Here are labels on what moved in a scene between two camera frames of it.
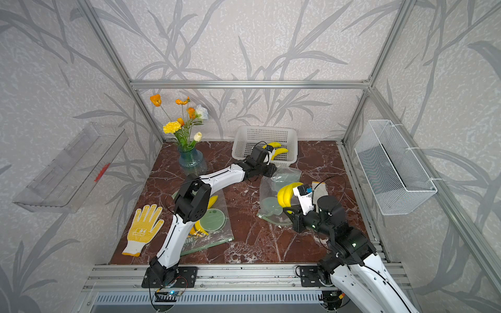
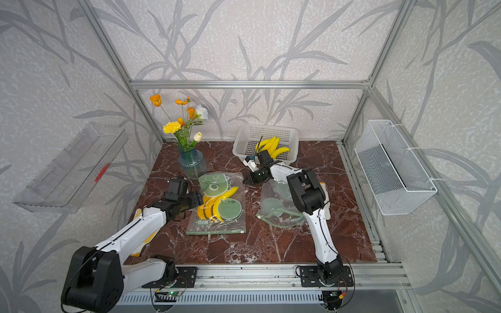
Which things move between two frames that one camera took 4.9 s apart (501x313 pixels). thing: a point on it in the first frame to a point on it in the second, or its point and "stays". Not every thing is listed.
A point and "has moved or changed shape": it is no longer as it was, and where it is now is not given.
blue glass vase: (192, 162) stays
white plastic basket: (244, 137) stays
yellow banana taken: (277, 151) stays
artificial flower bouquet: (182, 128) stays
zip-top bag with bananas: (212, 228) has moved or changed shape
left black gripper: (271, 171) to (197, 199)
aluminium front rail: (211, 278) stays
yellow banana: (284, 195) to (273, 147)
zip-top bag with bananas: (269, 188) stays
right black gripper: (297, 220) to (250, 175)
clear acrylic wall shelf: (66, 180) stays
